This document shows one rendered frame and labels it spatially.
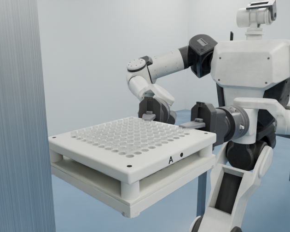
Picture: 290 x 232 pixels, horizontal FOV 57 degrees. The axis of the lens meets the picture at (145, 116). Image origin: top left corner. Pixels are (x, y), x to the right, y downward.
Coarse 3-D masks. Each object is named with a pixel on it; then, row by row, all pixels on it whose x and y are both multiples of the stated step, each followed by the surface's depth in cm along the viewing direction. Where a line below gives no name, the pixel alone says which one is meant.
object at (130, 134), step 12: (132, 120) 62; (84, 132) 53; (96, 132) 52; (108, 132) 54; (120, 132) 52; (132, 132) 52; (144, 132) 52; (156, 132) 53; (168, 132) 51; (120, 144) 45; (132, 144) 45
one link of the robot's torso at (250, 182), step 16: (224, 144) 108; (224, 160) 108; (224, 176) 102; (240, 176) 99; (256, 176) 94; (224, 192) 101; (240, 192) 93; (208, 208) 96; (224, 208) 99; (240, 208) 95; (208, 224) 94; (224, 224) 91; (240, 224) 98
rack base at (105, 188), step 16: (64, 160) 53; (192, 160) 52; (208, 160) 53; (64, 176) 49; (80, 176) 46; (96, 176) 46; (160, 176) 45; (176, 176) 45; (192, 176) 49; (96, 192) 43; (112, 192) 40; (144, 192) 40; (160, 192) 42; (128, 208) 38; (144, 208) 40
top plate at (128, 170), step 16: (64, 144) 49; (80, 144) 48; (176, 144) 48; (192, 144) 48; (208, 144) 52; (80, 160) 44; (96, 160) 41; (112, 160) 41; (128, 160) 41; (144, 160) 41; (160, 160) 41; (176, 160) 44; (112, 176) 39; (128, 176) 37; (144, 176) 39
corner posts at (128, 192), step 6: (204, 150) 53; (210, 150) 53; (54, 156) 52; (60, 156) 53; (204, 156) 53; (210, 156) 54; (126, 186) 38; (132, 186) 38; (138, 186) 39; (126, 192) 38; (132, 192) 38; (138, 192) 39; (126, 198) 38; (132, 198) 38
